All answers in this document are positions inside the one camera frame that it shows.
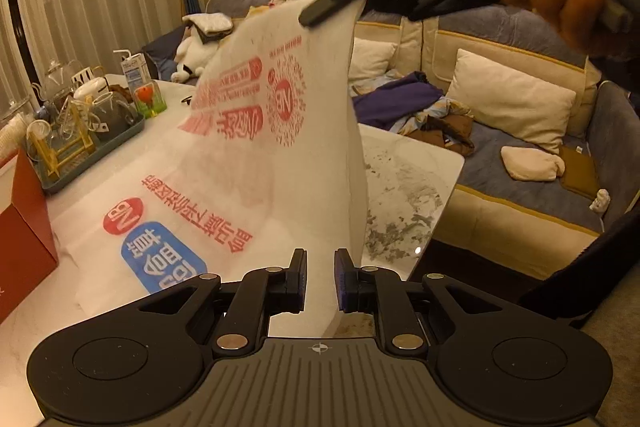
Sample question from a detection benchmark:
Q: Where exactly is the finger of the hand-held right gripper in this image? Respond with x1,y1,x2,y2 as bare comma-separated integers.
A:
299,0,374,27

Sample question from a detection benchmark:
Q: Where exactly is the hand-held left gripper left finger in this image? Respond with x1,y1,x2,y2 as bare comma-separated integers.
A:
127,248,308,355

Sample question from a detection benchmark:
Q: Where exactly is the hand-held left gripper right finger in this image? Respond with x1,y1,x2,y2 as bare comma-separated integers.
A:
334,248,516,353

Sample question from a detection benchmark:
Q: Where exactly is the red cardboard box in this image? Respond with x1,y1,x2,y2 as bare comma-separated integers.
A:
0,149,60,324

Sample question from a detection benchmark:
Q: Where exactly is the bag of paper cups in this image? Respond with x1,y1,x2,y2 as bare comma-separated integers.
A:
0,112,32,158

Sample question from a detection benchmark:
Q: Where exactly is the small white pillow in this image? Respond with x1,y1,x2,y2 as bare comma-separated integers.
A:
348,38,399,84

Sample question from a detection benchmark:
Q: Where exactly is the purple cloth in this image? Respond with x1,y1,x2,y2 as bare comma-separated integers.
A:
352,72,444,128

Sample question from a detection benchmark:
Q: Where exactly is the white plush dog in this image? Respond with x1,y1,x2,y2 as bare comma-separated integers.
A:
172,34,224,84

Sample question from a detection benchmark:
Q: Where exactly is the brown jacket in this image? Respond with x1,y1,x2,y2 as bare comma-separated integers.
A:
400,111,476,156

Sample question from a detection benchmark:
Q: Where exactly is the large white pillow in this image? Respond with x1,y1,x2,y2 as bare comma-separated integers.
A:
445,49,577,154

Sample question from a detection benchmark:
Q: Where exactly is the grey sofa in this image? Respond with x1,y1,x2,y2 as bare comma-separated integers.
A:
142,0,640,279

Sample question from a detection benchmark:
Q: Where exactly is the toy in clear green dome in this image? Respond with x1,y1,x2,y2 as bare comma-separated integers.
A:
135,82,167,119

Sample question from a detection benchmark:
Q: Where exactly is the milk carton with straw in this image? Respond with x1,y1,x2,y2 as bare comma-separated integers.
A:
114,49,151,101

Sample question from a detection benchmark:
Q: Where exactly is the cream small cushion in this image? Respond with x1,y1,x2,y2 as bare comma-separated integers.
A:
501,146,566,182

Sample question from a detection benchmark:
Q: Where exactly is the teal plastic tray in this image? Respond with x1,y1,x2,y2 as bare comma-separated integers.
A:
35,114,146,196

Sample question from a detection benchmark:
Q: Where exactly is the grey glass pitcher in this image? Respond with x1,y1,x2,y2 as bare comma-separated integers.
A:
92,93,136,134

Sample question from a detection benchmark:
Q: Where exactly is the person's black clothing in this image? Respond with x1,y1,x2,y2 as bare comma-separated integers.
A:
520,202,640,334

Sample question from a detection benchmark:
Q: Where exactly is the brown square cushion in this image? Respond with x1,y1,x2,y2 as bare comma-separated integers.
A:
559,146,604,197

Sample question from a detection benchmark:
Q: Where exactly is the small white figurine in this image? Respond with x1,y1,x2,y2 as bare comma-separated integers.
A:
590,189,612,214

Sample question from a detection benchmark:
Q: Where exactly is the wooden cup rack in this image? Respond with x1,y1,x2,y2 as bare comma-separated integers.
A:
27,99,99,178

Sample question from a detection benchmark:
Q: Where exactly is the glass teapot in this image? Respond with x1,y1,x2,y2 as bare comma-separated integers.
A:
40,59,84,101

